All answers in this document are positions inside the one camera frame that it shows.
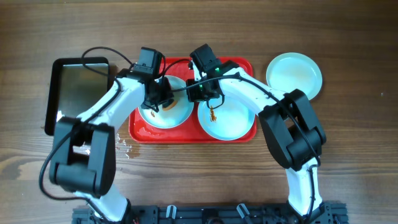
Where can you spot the white plate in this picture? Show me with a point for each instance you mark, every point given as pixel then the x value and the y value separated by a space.
pixel 225 121
pixel 171 118
pixel 290 71

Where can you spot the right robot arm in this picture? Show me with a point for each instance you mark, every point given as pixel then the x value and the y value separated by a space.
pixel 293 133

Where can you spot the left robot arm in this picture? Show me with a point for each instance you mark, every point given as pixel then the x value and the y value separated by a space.
pixel 83 159

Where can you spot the green orange sponge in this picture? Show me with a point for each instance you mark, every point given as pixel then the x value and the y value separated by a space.
pixel 169 104

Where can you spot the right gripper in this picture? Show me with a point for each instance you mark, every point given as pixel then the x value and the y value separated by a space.
pixel 205 94

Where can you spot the black metal water tray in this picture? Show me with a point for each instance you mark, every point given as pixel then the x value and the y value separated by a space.
pixel 74 88

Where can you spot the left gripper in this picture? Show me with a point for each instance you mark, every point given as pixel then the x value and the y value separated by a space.
pixel 162 97

